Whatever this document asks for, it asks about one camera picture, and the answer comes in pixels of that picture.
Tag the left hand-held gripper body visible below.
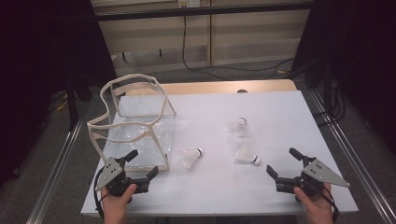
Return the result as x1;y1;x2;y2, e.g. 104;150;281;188
94;156;151;198

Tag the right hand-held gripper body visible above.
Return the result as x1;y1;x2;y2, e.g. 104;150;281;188
275;155;351;199

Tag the clear bag with beige trim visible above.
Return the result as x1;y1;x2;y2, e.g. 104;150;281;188
86;73;177;173

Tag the white shuttlecock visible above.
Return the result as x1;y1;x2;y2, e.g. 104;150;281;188
233;142;262;167
179;147;205;170
228;116;248;138

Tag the person's left hand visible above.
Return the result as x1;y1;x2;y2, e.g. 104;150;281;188
101;183;138;219

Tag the person's right hand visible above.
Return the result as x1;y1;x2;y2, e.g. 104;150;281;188
293;183;334;219

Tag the white table sheet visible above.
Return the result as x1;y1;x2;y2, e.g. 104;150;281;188
79;91;360;217

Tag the black metal stand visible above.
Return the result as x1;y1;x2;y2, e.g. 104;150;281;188
64;74;94;132
306;59;334;107

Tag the black curtain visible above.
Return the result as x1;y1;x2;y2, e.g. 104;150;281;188
0;0;118;188
291;0;396;154

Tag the beige wooden cabinet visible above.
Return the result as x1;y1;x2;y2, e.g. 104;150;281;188
90;0;314;77

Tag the black metal crossbar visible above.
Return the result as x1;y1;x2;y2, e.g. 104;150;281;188
92;2;314;22

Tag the left hand-held gripper cable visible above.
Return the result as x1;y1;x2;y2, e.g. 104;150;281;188
92;165;110;219

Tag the hand-held gripper cable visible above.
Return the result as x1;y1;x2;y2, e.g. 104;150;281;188
311;183;341;224
92;165;110;219

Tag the right hand-held gripper cable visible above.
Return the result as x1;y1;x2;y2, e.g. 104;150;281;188
311;183;341;224

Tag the aluminium floor rail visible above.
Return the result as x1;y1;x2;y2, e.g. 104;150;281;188
310;91;396;224
25;117;86;224

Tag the black floor cable bundle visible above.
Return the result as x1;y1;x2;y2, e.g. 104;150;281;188
312;78;347;127

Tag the yellow and black floor cable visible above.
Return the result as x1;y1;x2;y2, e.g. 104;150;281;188
46;90;71;113

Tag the black wall socket cable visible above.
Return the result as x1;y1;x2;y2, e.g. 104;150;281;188
181;7;295;81

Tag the white wall socket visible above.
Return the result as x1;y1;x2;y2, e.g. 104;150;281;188
177;0;201;9

